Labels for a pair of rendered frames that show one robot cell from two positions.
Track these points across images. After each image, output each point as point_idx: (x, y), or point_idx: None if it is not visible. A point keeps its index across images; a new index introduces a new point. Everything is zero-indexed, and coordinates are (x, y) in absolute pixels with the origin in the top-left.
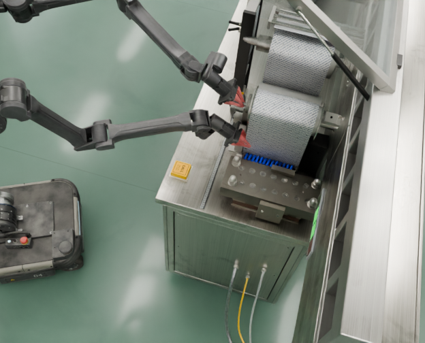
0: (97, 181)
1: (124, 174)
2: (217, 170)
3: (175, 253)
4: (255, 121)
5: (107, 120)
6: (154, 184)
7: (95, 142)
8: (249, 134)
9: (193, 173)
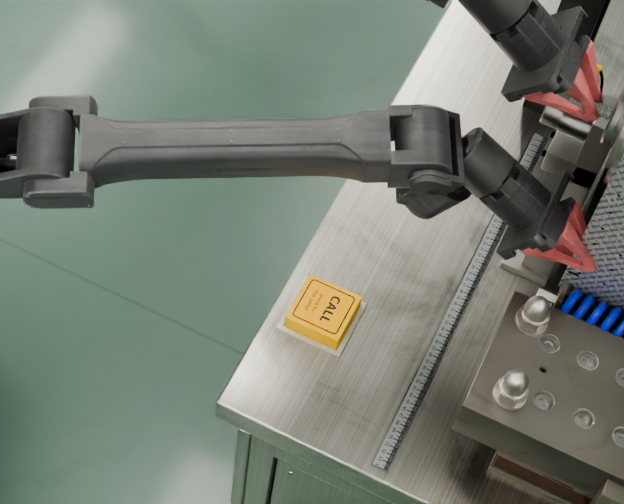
0: (43, 282)
1: (134, 273)
2: (453, 332)
3: None
4: None
5: (81, 98)
6: (223, 318)
7: (23, 176)
8: (601, 225)
9: (366, 329)
